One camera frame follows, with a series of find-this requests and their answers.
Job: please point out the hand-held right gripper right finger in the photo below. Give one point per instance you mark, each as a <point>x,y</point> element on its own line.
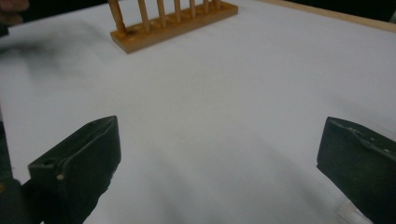
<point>358,165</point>

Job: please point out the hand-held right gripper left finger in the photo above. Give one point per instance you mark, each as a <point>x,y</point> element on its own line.
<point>81,161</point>

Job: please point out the wooden test tube rack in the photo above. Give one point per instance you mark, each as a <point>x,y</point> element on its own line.
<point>174,26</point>

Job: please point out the white table mat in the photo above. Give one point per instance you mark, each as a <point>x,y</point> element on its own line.
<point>202,109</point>

